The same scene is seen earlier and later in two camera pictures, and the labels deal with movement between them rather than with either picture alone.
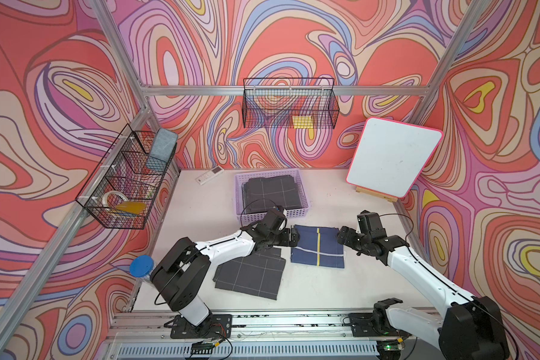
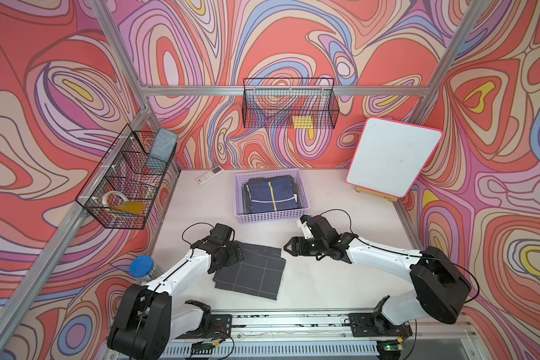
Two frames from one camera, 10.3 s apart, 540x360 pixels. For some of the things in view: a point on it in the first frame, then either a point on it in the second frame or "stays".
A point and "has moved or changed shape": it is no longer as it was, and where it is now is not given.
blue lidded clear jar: [142, 266] stays
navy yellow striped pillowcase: [319, 246] has moved or changed shape
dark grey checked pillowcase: [262, 193] stays
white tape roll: [104, 201] stays
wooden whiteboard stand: [375, 194] stays
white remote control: [203, 178] stays
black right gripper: [345, 236] -> [298, 244]
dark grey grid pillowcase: [259, 274] stays
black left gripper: [286, 241] -> [232, 256]
